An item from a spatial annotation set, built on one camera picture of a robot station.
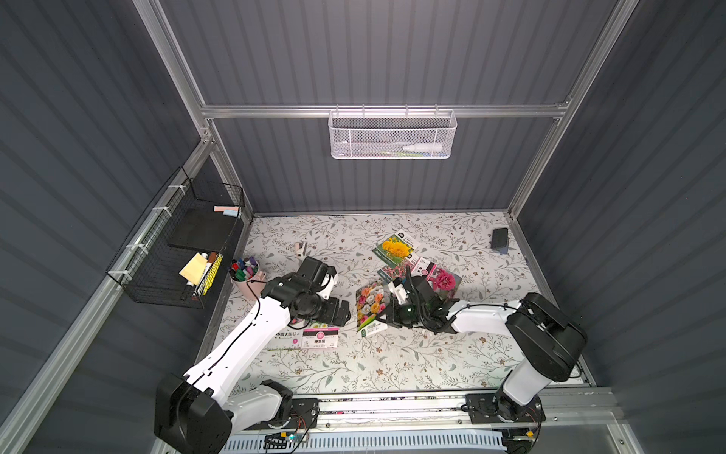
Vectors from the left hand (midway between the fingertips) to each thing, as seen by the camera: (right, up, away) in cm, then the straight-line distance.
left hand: (336, 316), depth 77 cm
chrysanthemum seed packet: (-7, -9, +10) cm, 15 cm away
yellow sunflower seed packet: (+20, +18, +32) cm, 42 cm away
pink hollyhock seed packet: (+36, +6, +22) cm, 43 cm away
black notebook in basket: (-37, +25, 0) cm, 45 cm away
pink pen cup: (-30, +10, +12) cm, 34 cm away
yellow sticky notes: (-34, +14, -8) cm, 38 cm away
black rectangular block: (+60, +20, +31) cm, 71 cm away
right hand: (+11, -4, +7) cm, 14 cm away
